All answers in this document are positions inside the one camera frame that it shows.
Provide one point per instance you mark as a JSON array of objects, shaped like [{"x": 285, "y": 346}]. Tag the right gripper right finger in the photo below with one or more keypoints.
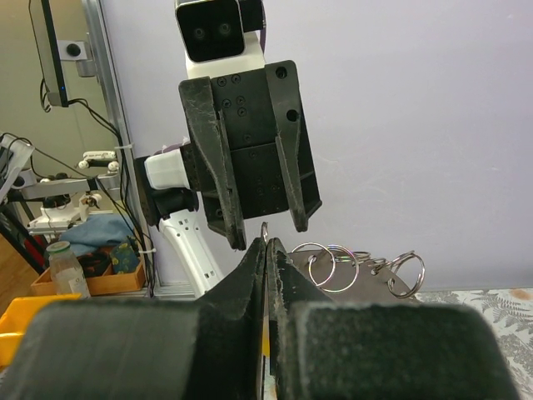
[{"x": 323, "y": 349}]

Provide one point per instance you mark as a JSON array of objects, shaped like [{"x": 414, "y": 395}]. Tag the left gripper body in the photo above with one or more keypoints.
[{"x": 245, "y": 103}]

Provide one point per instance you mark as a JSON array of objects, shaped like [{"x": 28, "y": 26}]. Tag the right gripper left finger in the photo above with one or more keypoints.
[{"x": 127, "y": 348}]

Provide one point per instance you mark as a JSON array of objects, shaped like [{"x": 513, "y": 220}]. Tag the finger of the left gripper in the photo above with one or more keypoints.
[
  {"x": 212, "y": 158},
  {"x": 292, "y": 143}
]

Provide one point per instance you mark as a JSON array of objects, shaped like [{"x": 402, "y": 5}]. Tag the metal ring key organizer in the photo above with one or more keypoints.
[{"x": 314, "y": 272}]

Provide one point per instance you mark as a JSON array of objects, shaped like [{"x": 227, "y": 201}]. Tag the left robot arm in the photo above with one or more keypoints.
[{"x": 169, "y": 204}]

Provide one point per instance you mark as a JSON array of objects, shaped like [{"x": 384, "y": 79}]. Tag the wooden tray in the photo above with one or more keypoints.
[{"x": 107, "y": 284}]

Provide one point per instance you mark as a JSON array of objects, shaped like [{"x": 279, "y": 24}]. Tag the blue cloth on bench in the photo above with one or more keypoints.
[{"x": 99, "y": 230}]

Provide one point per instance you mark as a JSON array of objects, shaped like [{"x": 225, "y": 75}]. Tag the clear plastic bottle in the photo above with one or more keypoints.
[{"x": 66, "y": 271}]

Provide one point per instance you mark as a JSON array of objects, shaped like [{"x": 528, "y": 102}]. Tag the black computer monitor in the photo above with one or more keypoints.
[{"x": 48, "y": 53}]

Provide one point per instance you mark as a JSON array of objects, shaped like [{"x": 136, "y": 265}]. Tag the yellow plastic bin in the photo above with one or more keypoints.
[{"x": 17, "y": 317}]

